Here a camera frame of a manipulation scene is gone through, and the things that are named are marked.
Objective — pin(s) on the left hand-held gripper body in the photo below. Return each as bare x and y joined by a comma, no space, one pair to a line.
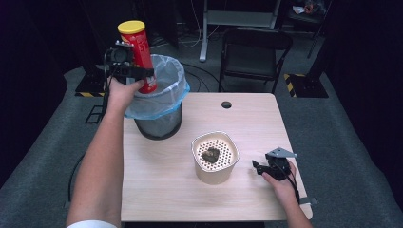
119,61

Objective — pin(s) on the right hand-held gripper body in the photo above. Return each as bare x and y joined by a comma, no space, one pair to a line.
278,167

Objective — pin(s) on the red chip can yellow lid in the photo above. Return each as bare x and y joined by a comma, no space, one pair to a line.
141,50

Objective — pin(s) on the translucent blue bin liner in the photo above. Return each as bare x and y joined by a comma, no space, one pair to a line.
168,91

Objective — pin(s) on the beige container with strainer insert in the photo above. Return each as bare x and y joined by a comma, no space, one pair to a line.
212,174

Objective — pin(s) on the wet tea bag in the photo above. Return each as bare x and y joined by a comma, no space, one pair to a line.
211,155

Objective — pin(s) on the metal mesh trash bin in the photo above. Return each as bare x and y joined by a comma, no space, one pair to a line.
161,125

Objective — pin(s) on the person's right hand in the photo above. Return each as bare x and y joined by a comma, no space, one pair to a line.
283,190

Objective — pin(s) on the person's left hand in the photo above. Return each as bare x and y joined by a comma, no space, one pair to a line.
120,95

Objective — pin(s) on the hazard-striped black stand base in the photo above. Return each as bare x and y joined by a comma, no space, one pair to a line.
309,87
93,85

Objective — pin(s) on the black folding chair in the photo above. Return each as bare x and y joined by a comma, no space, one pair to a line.
250,58

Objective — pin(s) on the dark chair with clutter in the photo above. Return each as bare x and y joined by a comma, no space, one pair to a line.
309,12

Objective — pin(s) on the white sleeve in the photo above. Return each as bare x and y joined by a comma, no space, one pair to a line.
92,224

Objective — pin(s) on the white desk frame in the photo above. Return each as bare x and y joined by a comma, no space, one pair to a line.
236,18

